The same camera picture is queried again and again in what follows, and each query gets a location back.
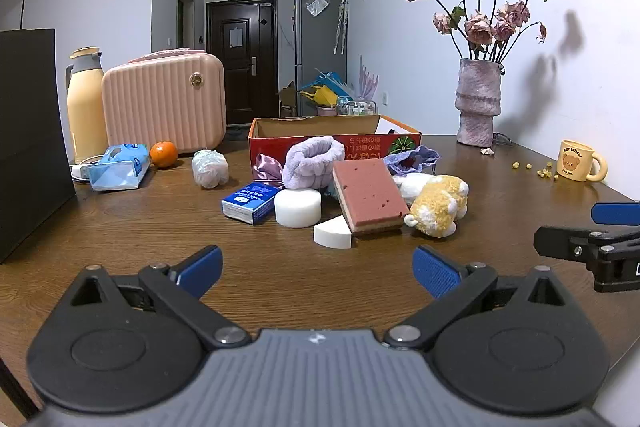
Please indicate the dried pink rose bouquet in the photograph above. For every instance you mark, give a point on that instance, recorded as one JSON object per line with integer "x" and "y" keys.
{"x": 477, "y": 29}

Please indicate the pink bucket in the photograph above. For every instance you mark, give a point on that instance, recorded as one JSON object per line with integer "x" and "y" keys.
{"x": 326, "y": 111}

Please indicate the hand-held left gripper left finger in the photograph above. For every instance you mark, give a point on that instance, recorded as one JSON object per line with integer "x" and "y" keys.
{"x": 202, "y": 269}

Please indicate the yellow plush toy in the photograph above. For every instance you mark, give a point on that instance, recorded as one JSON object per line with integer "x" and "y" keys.
{"x": 437, "y": 207}

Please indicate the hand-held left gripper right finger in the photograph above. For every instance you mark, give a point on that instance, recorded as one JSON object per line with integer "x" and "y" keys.
{"x": 435, "y": 272}

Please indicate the small blue tissue packet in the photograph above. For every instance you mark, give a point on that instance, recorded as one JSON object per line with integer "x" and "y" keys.
{"x": 250, "y": 202}

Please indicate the white fluffy plush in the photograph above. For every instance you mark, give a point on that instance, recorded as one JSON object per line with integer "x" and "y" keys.
{"x": 412, "y": 187}

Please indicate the pile of blue yellow bags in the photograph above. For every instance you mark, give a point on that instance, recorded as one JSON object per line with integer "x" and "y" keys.
{"x": 325, "y": 92}

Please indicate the orange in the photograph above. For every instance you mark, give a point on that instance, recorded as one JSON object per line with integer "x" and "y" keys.
{"x": 163, "y": 154}

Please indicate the dark brown entrance door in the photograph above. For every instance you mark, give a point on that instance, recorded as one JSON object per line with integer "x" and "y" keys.
{"x": 260, "y": 82}

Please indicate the black paper bag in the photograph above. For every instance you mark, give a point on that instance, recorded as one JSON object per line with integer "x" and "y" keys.
{"x": 30, "y": 132}

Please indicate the pink textured vase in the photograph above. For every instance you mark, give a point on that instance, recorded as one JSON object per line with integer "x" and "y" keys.
{"x": 477, "y": 107}

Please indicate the blue soft tissue pack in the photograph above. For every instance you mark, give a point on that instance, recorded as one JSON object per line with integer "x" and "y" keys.
{"x": 120, "y": 167}

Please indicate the pink rectangular sponge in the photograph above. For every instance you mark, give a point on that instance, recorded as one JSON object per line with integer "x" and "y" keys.
{"x": 367, "y": 189}

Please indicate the clear plastic bag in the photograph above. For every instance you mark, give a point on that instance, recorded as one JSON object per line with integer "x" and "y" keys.
{"x": 318, "y": 5}

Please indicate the lavender fluffy headband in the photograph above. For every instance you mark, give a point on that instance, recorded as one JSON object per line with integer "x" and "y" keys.
{"x": 310, "y": 157}

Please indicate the scattered yellow petal crumbs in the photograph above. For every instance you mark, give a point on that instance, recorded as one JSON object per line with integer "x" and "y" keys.
{"x": 541, "y": 173}

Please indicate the pink satin scrunchie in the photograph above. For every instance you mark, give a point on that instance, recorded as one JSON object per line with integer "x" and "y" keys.
{"x": 267, "y": 169}

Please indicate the yellow thermos jug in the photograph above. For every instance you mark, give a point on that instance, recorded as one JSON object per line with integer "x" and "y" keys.
{"x": 85, "y": 117}

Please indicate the grey refrigerator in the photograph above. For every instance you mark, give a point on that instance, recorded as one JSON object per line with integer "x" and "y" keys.
{"x": 315, "y": 47}

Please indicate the white wedge sponge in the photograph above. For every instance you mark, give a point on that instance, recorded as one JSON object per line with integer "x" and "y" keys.
{"x": 332, "y": 232}

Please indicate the yellow bear mug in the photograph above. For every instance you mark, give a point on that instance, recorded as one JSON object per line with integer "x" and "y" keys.
{"x": 575, "y": 162}

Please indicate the purple wing decoration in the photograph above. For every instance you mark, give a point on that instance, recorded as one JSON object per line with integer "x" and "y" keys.
{"x": 369, "y": 82}

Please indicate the white paper on door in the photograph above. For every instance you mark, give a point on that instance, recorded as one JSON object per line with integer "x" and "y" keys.
{"x": 236, "y": 37}

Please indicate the red cardboard box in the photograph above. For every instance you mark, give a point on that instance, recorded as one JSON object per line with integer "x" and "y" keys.
{"x": 270, "y": 144}

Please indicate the crumpled white plastic bag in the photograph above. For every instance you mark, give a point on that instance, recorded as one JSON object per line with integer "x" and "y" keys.
{"x": 210, "y": 169}

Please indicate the white hanging umbrellas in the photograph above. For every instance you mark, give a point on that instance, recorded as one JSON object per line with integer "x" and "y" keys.
{"x": 341, "y": 24}

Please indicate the white round sponge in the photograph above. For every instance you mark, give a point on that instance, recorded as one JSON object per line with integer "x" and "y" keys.
{"x": 297, "y": 207}

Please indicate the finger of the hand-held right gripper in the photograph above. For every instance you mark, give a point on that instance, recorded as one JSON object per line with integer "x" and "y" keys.
{"x": 615, "y": 213}
{"x": 560, "y": 242}

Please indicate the open brown cardboard box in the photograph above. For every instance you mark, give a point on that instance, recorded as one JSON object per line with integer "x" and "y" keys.
{"x": 287, "y": 99}

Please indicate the pink ribbed suitcase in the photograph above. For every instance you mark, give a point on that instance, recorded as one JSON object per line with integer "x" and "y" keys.
{"x": 160, "y": 107}

